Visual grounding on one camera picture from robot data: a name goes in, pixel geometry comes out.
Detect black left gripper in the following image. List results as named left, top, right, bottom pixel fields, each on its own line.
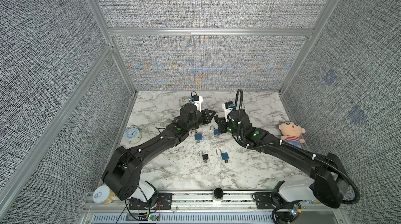
left=186, top=109, right=216, bottom=132

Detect blue padlock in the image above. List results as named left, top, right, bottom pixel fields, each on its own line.
left=190, top=131, right=203, bottom=143
left=216, top=148, right=229, bottom=163
left=209, top=126, right=220, bottom=136

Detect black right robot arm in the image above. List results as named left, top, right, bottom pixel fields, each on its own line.
left=214, top=109, right=360, bottom=208

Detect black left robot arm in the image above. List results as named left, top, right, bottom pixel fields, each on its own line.
left=101, top=103, right=216, bottom=201

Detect small black padlock front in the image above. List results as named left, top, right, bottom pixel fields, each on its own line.
left=198, top=150, right=209, bottom=163

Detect pink plush doll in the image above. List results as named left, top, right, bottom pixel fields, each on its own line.
left=278, top=122, right=306, bottom=148

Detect small blue alarm clock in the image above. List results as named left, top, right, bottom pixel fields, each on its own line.
left=124, top=127, right=142, bottom=144

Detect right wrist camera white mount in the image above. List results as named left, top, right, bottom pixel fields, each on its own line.
left=222, top=101, right=235, bottom=122

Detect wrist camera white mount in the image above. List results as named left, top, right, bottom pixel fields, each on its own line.
left=222, top=101, right=235, bottom=122
left=190, top=91, right=203, bottom=111

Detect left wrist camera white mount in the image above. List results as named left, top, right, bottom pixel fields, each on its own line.
left=190, top=91, right=203, bottom=111

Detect black knob on rail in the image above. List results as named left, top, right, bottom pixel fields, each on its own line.
left=213, top=187, right=224, bottom=202

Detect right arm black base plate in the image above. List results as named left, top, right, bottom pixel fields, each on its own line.
left=252, top=192, right=294, bottom=209

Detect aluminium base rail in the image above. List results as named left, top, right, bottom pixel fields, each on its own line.
left=79, top=189, right=348, bottom=224

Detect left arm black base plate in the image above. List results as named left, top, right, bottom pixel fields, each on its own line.
left=128, top=193, right=173, bottom=211

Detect black corrugated cable conduit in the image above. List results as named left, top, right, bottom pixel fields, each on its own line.
left=233, top=88, right=361, bottom=205

